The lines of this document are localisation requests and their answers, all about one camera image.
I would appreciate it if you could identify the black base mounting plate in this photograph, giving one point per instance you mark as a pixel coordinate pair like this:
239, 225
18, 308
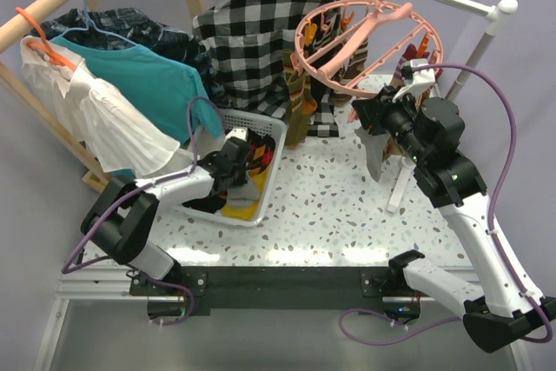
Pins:
296, 288

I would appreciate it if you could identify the pink round clip hanger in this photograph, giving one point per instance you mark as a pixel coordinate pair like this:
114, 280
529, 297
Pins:
359, 20

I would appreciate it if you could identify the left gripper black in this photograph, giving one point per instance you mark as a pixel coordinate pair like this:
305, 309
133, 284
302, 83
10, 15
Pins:
241, 177

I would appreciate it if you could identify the grey yellow sock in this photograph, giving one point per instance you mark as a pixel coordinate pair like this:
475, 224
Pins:
374, 148

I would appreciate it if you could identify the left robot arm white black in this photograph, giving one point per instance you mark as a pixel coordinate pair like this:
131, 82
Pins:
120, 220

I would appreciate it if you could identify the black white checked shirt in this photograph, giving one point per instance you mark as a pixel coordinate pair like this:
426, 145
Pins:
246, 40

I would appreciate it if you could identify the white laundry basket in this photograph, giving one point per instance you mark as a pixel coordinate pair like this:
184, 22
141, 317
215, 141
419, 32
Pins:
262, 125

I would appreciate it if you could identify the metal clothes rail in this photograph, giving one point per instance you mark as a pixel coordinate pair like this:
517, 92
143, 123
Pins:
327, 60

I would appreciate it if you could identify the white rack foot bracket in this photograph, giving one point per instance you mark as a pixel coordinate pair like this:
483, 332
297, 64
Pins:
406, 172

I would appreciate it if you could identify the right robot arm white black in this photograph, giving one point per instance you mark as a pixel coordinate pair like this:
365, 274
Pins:
506, 305

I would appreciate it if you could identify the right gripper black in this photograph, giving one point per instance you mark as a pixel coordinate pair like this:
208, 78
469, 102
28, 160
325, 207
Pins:
372, 111

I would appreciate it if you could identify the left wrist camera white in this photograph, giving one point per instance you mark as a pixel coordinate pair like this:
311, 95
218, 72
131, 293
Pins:
239, 133

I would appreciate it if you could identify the light blue hanger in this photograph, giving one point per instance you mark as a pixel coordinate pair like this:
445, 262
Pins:
91, 25

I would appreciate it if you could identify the orange clothes hanger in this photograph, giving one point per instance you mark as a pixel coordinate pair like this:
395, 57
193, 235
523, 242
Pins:
43, 45

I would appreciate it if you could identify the black red yellow argyle sock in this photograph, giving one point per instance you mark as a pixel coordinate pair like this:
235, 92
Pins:
262, 154

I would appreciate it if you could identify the teal cloth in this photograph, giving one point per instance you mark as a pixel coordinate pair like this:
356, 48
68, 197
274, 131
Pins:
168, 93

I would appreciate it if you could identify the olive striped hanging sock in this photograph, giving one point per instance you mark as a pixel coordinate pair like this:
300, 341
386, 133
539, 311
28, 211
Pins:
302, 105

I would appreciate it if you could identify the dark patterned garment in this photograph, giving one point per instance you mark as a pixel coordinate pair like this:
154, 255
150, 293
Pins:
134, 24

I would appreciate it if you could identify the white ruffled blouse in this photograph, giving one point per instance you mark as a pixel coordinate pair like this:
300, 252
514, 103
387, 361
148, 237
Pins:
96, 113

